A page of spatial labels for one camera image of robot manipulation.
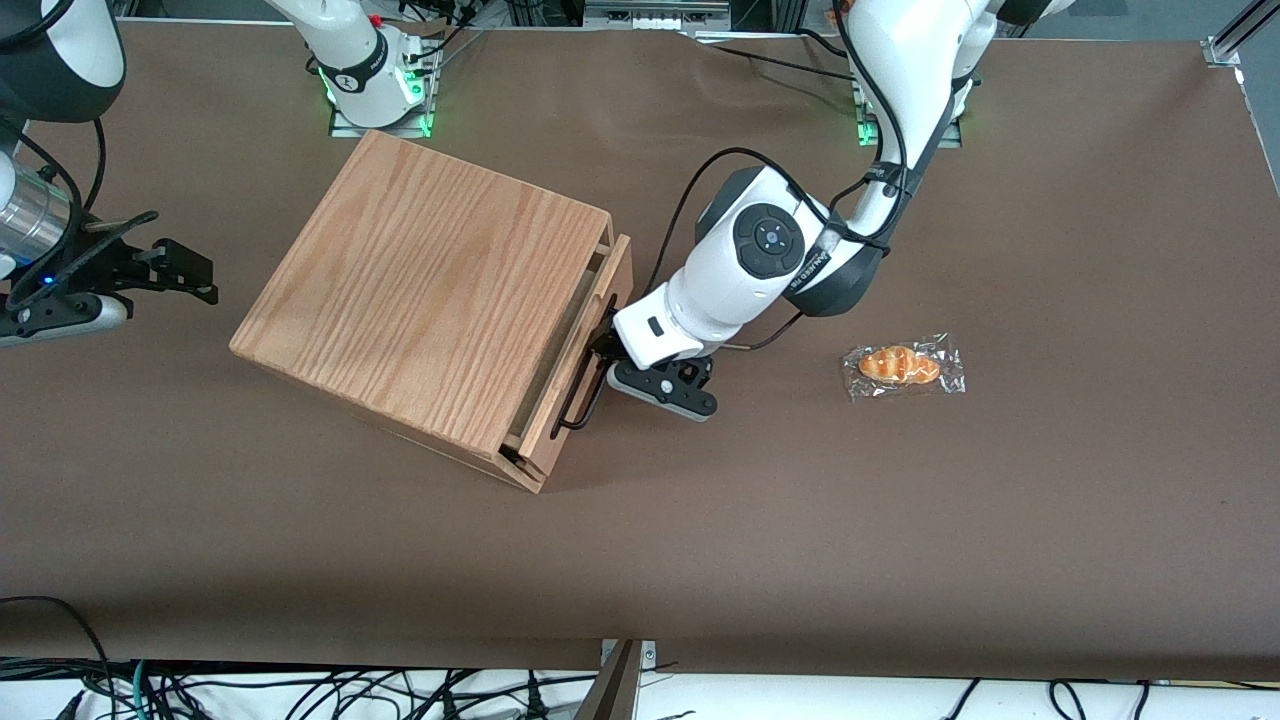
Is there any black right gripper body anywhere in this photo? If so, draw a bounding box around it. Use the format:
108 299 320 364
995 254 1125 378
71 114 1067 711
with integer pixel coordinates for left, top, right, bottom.
8 236 153 313

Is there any wooden drawer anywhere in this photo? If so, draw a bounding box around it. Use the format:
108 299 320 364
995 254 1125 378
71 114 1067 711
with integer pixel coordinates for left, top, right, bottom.
503 234 635 477

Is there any black metal drawer handle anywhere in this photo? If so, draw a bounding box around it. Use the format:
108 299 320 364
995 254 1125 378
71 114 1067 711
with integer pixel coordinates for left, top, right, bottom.
549 293 621 439

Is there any wooden oak cabinet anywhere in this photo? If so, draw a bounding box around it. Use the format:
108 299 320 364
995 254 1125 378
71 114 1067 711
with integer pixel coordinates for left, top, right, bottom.
229 130 616 494

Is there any bread roll in plastic wrap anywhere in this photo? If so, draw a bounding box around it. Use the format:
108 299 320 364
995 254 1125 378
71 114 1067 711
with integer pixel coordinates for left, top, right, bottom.
842 333 967 403

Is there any brown table cover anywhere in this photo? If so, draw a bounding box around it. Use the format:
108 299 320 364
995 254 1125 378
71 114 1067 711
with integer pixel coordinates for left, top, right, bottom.
0 18 1280 683

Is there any aluminium corner profile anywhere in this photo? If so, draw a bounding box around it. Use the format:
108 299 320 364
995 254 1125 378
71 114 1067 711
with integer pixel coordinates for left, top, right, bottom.
1203 0 1280 69

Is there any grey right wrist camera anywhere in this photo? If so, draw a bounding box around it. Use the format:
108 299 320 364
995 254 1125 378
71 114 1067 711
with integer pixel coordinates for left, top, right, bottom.
0 294 130 348

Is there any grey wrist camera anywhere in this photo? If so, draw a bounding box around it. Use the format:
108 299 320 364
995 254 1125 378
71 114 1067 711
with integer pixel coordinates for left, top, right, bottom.
0 294 130 348
606 357 720 423

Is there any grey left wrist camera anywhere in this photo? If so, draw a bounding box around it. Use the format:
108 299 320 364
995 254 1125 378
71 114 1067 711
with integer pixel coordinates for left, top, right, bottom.
606 357 720 423

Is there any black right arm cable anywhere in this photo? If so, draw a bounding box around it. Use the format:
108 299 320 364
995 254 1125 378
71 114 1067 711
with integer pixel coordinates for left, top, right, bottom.
0 118 161 306

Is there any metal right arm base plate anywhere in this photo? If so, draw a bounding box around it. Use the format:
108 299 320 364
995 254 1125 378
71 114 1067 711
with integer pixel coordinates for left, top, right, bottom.
328 38 438 139

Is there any long black table cable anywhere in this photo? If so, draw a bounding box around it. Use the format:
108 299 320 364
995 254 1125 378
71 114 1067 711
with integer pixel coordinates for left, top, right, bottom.
698 42 853 77

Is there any aluminium frame rail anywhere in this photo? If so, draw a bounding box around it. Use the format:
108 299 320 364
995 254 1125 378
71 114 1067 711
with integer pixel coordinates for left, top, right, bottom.
584 0 733 31

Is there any metal bracket at table edge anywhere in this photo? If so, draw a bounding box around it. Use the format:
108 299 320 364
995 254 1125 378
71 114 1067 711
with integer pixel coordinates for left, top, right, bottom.
574 638 657 720

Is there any black looped floor cable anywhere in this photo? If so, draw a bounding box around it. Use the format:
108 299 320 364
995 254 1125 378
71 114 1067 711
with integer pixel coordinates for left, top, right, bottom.
0 596 113 693

